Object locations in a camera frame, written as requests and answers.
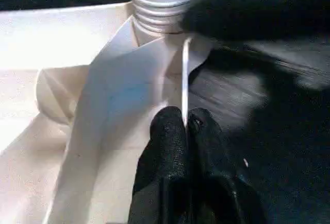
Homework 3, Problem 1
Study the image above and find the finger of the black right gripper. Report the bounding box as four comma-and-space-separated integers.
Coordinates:
179, 0, 330, 43

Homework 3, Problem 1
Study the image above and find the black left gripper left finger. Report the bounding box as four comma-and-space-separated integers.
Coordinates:
128, 106, 190, 224

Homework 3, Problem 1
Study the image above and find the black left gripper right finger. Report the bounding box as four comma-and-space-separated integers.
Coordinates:
189, 108, 269, 224

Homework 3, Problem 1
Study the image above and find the white plastic table leg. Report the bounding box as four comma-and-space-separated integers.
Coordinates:
125, 0, 218, 35

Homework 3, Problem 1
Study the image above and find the white plastic table top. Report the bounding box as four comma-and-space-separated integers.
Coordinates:
0, 2, 215, 224

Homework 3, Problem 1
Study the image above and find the black work mat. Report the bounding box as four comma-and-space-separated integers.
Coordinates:
0, 0, 330, 224

